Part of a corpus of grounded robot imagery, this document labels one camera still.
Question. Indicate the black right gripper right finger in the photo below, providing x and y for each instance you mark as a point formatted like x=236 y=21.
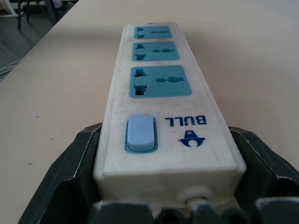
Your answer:
x=264 y=163

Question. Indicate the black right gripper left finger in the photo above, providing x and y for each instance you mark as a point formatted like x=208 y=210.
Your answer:
x=67 y=168

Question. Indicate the white power strip blue sockets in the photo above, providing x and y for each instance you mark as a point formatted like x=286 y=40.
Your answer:
x=161 y=116

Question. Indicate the black chair legs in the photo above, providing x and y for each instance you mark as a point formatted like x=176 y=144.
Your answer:
x=35 y=11

